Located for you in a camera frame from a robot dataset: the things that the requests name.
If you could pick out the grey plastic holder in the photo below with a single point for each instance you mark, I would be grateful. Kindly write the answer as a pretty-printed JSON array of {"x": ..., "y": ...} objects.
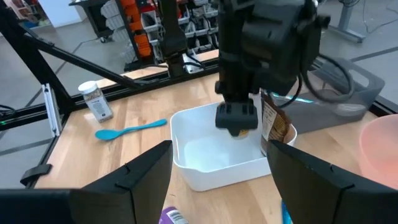
[{"x": 342, "y": 115}]

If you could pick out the silver aluminium bracket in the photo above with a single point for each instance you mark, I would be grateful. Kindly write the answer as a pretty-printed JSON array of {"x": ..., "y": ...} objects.
[{"x": 53, "y": 109}]

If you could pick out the purple label spice jar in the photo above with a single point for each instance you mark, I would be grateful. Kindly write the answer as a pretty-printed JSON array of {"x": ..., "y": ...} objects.
[{"x": 172, "y": 216}]

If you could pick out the white plastic bin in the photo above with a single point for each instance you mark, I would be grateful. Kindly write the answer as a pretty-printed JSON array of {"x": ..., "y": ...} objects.
[{"x": 211, "y": 155}]

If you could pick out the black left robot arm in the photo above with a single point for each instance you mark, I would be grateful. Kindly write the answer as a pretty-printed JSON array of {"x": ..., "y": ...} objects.
[{"x": 171, "y": 31}]

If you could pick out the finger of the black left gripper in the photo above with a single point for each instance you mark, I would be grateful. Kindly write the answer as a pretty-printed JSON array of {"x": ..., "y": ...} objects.
[
  {"x": 225, "y": 115},
  {"x": 247, "y": 115}
]

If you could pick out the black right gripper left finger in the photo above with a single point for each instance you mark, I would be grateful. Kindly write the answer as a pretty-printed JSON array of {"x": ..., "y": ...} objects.
[{"x": 124, "y": 202}]

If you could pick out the white lid spice jar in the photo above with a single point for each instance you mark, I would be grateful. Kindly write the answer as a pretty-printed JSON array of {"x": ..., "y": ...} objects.
[{"x": 96, "y": 104}]

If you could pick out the shelf with storage bins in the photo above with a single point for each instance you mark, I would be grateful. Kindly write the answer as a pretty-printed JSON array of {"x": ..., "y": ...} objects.
[{"x": 136, "y": 40}]

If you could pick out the pink translucent bowl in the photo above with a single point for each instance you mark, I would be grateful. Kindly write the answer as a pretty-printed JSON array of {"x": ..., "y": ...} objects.
[{"x": 382, "y": 152}]

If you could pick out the black table edge clip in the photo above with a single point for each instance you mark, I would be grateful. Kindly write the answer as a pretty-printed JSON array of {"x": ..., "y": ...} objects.
[{"x": 35, "y": 174}]

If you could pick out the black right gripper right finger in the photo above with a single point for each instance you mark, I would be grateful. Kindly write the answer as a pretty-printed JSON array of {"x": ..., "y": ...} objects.
[{"x": 311, "y": 199}]

